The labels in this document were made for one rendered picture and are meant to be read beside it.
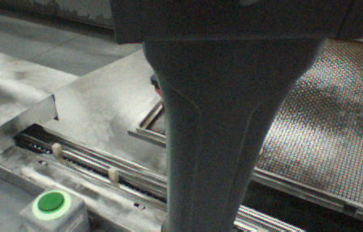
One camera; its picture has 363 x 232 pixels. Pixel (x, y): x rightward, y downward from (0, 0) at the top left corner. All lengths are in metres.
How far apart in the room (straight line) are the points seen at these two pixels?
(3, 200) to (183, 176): 0.58
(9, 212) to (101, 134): 0.26
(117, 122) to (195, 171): 0.70
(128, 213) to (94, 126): 0.32
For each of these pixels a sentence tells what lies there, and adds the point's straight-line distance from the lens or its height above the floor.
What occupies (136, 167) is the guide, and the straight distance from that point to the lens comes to 0.68.
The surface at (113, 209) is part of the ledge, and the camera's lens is 0.61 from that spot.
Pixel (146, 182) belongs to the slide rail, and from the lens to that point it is 0.66.
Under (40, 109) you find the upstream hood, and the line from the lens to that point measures 0.81.
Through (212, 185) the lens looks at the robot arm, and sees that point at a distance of 0.19.
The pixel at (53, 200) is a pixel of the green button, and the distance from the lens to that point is 0.59.
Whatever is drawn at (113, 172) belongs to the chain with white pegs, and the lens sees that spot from 0.66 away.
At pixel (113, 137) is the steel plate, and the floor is 0.82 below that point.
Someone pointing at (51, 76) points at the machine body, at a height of 0.82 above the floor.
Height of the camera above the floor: 1.32
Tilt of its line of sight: 35 degrees down
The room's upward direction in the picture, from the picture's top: straight up
